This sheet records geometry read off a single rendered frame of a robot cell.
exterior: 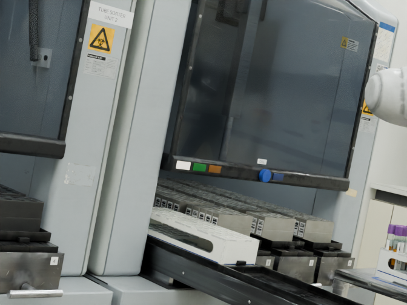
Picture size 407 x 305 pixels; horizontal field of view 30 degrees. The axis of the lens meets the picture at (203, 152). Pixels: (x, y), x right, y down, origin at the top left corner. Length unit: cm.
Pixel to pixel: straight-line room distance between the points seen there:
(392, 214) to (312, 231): 210
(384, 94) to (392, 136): 268
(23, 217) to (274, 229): 67
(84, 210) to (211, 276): 27
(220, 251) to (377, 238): 264
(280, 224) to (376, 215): 226
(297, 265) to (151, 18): 68
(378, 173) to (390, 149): 15
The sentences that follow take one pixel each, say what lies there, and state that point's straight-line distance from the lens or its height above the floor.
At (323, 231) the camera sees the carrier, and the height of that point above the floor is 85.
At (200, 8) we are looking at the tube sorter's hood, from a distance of 156.
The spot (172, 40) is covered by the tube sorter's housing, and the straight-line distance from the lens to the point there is 154.
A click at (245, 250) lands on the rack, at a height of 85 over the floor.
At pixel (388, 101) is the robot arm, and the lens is 148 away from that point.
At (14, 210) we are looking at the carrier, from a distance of 138.
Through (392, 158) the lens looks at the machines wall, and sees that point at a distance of 419.
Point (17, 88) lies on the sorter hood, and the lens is 134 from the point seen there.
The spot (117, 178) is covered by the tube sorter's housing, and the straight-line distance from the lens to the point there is 150.
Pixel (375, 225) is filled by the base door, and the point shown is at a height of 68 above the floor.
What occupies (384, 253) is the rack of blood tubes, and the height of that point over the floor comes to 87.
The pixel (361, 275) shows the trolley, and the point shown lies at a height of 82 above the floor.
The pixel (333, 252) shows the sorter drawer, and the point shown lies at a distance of 190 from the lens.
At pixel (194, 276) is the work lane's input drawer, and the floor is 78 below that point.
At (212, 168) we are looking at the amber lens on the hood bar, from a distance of 162.
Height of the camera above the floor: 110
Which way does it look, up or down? 3 degrees down
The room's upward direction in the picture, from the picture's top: 11 degrees clockwise
